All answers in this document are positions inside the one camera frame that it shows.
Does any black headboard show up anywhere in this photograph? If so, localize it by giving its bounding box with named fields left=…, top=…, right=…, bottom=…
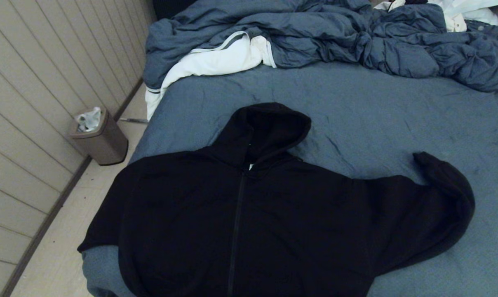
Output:
left=152, top=0, right=197, bottom=20

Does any blue bed sheet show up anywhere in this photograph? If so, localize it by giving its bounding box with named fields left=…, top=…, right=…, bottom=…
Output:
left=79, top=61, right=498, bottom=297

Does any white pillow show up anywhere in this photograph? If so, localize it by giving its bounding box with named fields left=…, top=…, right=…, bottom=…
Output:
left=432, top=0, right=498, bottom=24

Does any beige trash bin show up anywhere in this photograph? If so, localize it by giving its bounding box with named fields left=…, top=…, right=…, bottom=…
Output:
left=69, top=107, right=129, bottom=166

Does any white garment with grey stripe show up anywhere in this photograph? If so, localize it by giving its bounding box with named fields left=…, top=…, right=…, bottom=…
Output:
left=145, top=31, right=277, bottom=120

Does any clear plastic bin bag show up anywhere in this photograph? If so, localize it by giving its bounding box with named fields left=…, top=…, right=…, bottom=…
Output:
left=76, top=107, right=103, bottom=133

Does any rumpled blue duvet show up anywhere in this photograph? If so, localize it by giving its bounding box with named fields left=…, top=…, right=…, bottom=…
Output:
left=143, top=0, right=498, bottom=92

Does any black zip hoodie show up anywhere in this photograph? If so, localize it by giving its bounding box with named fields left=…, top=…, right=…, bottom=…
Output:
left=77, top=102, right=476, bottom=297

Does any cream rumpled garment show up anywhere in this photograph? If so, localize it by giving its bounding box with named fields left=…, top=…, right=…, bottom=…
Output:
left=374, top=0, right=468, bottom=33

